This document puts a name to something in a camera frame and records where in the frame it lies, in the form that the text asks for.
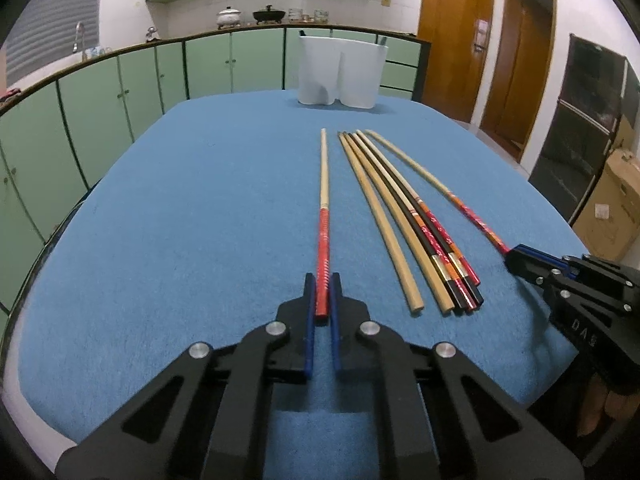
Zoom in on plain wooden chopstick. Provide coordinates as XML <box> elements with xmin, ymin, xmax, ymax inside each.
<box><xmin>338</xmin><ymin>132</ymin><xmax>425</xmax><ymax>316</ymax></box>
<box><xmin>343</xmin><ymin>132</ymin><xmax>454</xmax><ymax>316</ymax></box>

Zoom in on closed wooden door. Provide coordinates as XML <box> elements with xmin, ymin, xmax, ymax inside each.
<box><xmin>416</xmin><ymin>0</ymin><xmax>496</xmax><ymax>123</ymax></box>

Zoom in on red-handled wooden chopstick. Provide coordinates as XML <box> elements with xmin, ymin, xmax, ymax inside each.
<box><xmin>364</xmin><ymin>129</ymin><xmax>512</xmax><ymax>255</ymax></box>
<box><xmin>315</xmin><ymin>129</ymin><xmax>332</xmax><ymax>320</ymax></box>

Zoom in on black glass-door cabinet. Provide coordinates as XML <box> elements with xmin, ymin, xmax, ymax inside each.
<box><xmin>528</xmin><ymin>34</ymin><xmax>640</xmax><ymax>226</ymax></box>

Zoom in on cardboard box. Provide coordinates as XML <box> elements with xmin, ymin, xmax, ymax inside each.
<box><xmin>572</xmin><ymin>147</ymin><xmax>640</xmax><ymax>261</ymax></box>

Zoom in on black chopstick with red handle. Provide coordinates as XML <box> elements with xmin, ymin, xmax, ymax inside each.
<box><xmin>352</xmin><ymin>131</ymin><xmax>485</xmax><ymax>307</ymax></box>

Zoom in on open wooden door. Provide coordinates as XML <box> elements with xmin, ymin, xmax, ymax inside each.
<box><xmin>480</xmin><ymin>0</ymin><xmax>557</xmax><ymax>161</ymax></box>

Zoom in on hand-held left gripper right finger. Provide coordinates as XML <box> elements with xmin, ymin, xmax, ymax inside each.
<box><xmin>327</xmin><ymin>272</ymin><xmax>586</xmax><ymax>480</ymax></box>

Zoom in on black wok with lid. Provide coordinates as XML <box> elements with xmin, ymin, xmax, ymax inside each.
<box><xmin>252</xmin><ymin>5</ymin><xmax>287</xmax><ymax>25</ymax></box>

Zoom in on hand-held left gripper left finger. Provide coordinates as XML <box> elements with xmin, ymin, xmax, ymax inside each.
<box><xmin>55</xmin><ymin>272</ymin><xmax>321</xmax><ymax>480</ymax></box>

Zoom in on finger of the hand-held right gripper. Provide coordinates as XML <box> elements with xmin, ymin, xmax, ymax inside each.
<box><xmin>505</xmin><ymin>252</ymin><xmax>567</xmax><ymax>294</ymax></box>
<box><xmin>515</xmin><ymin>244</ymin><xmax>582</xmax><ymax>282</ymax></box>

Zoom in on green lower kitchen cabinets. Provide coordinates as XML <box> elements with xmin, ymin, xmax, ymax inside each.
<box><xmin>0</xmin><ymin>27</ymin><xmax>431</xmax><ymax>331</ymax></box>

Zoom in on pale wooden chopstick orange-red handle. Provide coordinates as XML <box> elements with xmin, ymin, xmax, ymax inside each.
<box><xmin>355</xmin><ymin>130</ymin><xmax>477</xmax><ymax>313</ymax></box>

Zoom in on grey window blinds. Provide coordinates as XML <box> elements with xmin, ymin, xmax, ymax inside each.
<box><xmin>5</xmin><ymin>0</ymin><xmax>108</xmax><ymax>86</ymax></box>

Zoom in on white double utensil holder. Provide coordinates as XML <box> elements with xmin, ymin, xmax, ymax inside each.
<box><xmin>298</xmin><ymin>36</ymin><xmax>390</xmax><ymax>110</ymax></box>

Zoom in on blue tablecloth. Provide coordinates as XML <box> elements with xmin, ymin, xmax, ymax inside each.
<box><xmin>17</xmin><ymin>89</ymin><xmax>588</xmax><ymax>480</ymax></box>

